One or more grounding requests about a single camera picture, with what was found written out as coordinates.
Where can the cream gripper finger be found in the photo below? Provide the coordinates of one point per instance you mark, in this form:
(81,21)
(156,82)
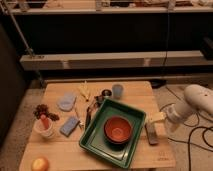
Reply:
(157,117)

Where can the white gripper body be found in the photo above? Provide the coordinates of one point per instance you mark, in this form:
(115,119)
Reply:
(178,112)

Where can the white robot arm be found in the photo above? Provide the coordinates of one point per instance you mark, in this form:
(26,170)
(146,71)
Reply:
(195,98)

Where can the green plastic tray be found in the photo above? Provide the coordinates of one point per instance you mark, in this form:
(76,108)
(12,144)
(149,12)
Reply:
(94,140)

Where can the orange bowl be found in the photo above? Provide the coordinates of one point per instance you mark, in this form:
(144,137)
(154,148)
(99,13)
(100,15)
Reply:
(117,130)

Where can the black scissors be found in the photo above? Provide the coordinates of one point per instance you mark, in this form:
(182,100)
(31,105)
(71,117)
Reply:
(95,104)

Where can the yellow banana toy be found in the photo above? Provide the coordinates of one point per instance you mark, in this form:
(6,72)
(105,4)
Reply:
(84,90)

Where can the blue sponge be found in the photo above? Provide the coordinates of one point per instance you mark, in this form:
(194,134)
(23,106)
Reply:
(69,126)

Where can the light blue cloth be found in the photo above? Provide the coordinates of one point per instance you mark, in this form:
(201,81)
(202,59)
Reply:
(66,102)

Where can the white cup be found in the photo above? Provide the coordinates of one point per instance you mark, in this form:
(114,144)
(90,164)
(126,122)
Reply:
(39,129)

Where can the dark grape bunch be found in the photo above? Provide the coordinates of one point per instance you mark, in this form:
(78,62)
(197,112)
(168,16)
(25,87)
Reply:
(43,109)

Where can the red apple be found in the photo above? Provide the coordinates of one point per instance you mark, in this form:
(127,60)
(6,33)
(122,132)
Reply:
(40,164)

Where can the metal stand pole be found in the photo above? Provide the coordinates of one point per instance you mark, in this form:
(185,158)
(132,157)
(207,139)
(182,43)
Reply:
(29,50)

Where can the white shelf rail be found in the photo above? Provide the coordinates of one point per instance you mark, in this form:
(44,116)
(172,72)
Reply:
(114,60)

